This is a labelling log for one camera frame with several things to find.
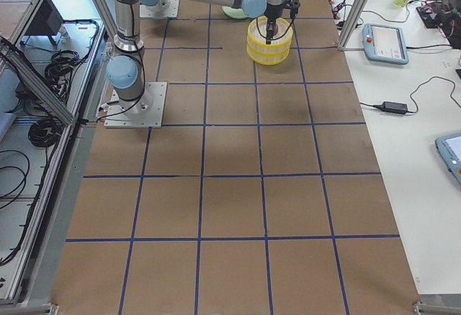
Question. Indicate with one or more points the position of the mint green plate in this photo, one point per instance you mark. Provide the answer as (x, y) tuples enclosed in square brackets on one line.
[(234, 13)]

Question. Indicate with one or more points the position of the blue teach pendant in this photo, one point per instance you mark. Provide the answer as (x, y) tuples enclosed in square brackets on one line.
[(448, 148), (384, 44)]

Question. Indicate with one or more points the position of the black power adapter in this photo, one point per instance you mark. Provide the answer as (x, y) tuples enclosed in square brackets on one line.
[(392, 107)]

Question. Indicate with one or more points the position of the aluminium frame post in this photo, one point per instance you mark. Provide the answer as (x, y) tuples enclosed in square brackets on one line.
[(350, 23)]

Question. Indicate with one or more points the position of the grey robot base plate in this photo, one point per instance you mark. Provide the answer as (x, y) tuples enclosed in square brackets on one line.
[(147, 113)]

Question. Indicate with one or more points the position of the aluminium frame rail left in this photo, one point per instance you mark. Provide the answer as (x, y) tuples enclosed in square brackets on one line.
[(50, 104)]

